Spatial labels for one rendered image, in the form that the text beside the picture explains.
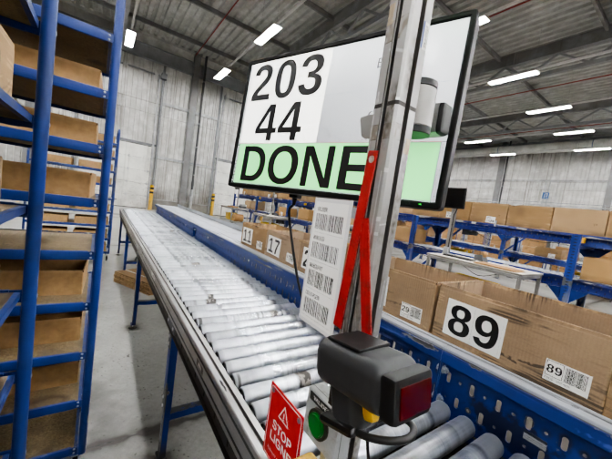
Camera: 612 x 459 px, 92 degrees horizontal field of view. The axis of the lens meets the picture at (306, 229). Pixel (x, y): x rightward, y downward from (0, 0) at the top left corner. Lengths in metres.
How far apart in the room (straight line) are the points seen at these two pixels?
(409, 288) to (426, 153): 0.65
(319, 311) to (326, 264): 0.07
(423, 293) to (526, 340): 0.29
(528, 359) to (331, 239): 0.66
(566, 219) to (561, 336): 4.70
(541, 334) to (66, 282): 1.60
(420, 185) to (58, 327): 1.46
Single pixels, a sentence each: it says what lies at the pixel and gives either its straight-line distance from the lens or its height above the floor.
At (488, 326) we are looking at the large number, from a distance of 0.97.
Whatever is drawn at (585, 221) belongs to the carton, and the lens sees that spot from 5.53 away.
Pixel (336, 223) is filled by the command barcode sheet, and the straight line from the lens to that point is 0.42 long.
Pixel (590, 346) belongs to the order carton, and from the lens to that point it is 0.91.
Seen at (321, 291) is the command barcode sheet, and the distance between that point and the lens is 0.45.
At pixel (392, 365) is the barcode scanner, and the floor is 1.09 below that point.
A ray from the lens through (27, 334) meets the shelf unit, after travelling 0.98.
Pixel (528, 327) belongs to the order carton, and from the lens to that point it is 0.94.
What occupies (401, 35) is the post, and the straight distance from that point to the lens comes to 0.44.
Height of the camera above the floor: 1.23
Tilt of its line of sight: 4 degrees down
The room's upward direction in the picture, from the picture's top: 8 degrees clockwise
